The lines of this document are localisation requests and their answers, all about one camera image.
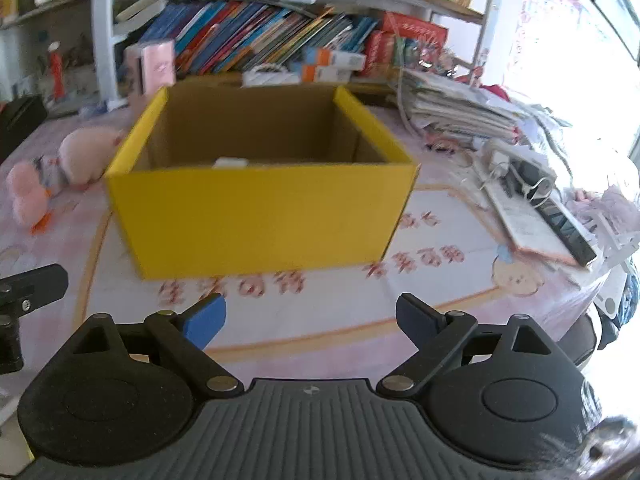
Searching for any pink frilly cloth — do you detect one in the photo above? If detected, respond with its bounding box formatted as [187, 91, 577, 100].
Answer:
[562, 184, 638, 221]

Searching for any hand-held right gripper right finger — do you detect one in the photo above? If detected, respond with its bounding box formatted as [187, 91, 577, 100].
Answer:
[376, 293, 553, 398]

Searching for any white pearl-handled purse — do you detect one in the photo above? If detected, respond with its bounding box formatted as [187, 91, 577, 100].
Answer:
[242, 64, 303, 87]

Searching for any red tassel ornament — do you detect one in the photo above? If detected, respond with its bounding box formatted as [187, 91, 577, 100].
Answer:
[47, 41, 66, 101]

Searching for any orange and white small box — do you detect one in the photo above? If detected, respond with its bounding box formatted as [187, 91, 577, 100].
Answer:
[300, 64, 353, 83]
[306, 49, 368, 70]

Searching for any red window paper decoration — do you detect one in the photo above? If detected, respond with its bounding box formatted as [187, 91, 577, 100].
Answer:
[505, 0, 586, 91]

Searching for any stack of newspapers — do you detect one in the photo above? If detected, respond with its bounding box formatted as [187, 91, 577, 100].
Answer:
[400, 67, 531, 143]

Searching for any yellow cardboard box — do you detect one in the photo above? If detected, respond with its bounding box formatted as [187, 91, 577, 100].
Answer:
[105, 82, 420, 281]

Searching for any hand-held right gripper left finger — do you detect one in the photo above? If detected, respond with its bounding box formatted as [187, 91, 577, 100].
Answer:
[72, 294, 243, 398]

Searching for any pink plush toy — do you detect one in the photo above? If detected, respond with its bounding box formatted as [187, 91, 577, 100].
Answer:
[6, 127, 128, 233]

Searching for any row of colourful books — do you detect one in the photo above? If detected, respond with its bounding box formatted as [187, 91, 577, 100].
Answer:
[137, 0, 381, 78]

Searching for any white shelf unit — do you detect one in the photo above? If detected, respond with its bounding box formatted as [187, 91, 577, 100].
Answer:
[0, 0, 501, 111]

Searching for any red cloth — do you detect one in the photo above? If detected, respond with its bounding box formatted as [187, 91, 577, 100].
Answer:
[465, 67, 511, 103]

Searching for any dark round seat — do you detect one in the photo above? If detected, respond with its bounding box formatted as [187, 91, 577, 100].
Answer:
[565, 310, 601, 368]

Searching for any pink cylinder container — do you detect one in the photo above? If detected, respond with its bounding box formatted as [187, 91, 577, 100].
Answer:
[124, 40, 177, 97]

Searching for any narrow red printed box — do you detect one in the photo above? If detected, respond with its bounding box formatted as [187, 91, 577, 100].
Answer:
[362, 30, 403, 78]

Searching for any white power strip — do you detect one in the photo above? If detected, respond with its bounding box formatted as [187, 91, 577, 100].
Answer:
[481, 139, 557, 201]

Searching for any thick white book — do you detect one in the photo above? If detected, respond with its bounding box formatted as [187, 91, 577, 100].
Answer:
[115, 0, 168, 23]

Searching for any pink printed tablecloth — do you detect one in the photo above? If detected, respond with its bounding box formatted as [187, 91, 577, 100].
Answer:
[0, 105, 616, 396]

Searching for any large red printed box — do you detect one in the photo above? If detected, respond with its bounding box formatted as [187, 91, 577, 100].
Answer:
[382, 11, 449, 53]

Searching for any black striped flat case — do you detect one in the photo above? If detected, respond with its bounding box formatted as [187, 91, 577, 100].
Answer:
[535, 195, 598, 267]

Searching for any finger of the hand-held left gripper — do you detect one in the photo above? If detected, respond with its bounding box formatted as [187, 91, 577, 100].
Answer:
[0, 264, 69, 317]
[0, 314, 25, 374]

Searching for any grey furry cloth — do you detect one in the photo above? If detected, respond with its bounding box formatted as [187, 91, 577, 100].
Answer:
[580, 414, 640, 480]

